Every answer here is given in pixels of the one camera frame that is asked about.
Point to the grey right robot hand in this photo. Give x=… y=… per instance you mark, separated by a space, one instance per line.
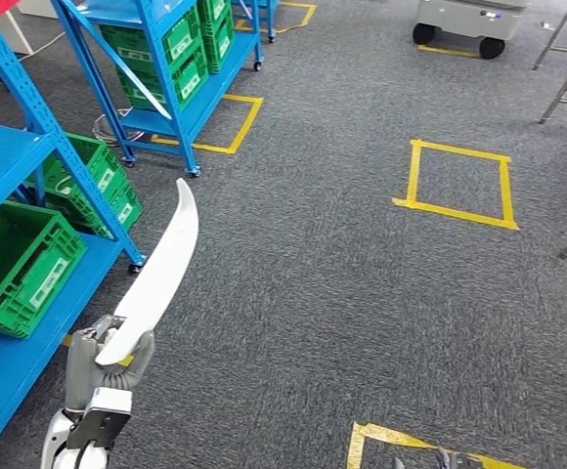
x=442 y=459

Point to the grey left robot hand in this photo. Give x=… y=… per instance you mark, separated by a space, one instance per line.
x=85 y=369

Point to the white curved plastic part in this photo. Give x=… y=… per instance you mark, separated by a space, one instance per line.
x=159 y=278

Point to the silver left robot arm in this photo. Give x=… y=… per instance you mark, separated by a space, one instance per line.
x=56 y=447

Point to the blue metal shelf rack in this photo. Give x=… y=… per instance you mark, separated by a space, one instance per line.
x=270 y=19
x=0 y=162
x=200 y=110

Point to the yellow floor tape square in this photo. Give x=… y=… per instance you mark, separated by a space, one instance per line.
x=454 y=212
x=361 y=440
x=308 y=16

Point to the green plastic crate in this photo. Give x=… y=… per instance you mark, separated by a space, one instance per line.
x=203 y=65
x=0 y=259
x=188 y=26
x=210 y=48
x=93 y=152
x=210 y=10
x=112 y=223

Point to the chrome round stanchion base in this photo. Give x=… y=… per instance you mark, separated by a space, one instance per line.
x=102 y=126

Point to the yellow floor tape strip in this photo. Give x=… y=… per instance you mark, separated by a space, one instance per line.
x=447 y=50

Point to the white wheeled mobile robot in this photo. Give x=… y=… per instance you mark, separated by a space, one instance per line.
x=459 y=19

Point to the grey floor socket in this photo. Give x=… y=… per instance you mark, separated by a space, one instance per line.
x=547 y=26

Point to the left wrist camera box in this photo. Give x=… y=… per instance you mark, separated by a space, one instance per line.
x=100 y=417

